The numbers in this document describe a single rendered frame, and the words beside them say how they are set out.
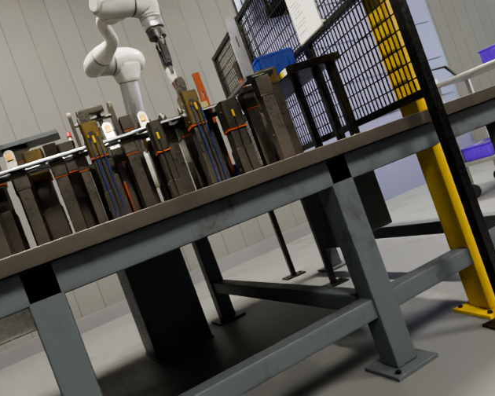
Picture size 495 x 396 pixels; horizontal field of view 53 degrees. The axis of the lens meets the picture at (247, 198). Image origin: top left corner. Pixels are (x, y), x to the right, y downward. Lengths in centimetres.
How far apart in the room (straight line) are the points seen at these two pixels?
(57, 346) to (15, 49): 378
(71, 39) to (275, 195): 369
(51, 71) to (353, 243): 366
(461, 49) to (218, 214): 603
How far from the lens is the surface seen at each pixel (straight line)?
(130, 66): 273
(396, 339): 158
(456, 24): 718
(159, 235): 125
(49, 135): 224
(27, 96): 464
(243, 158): 177
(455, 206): 176
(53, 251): 117
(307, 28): 215
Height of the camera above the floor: 66
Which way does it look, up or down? 1 degrees down
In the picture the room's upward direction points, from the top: 20 degrees counter-clockwise
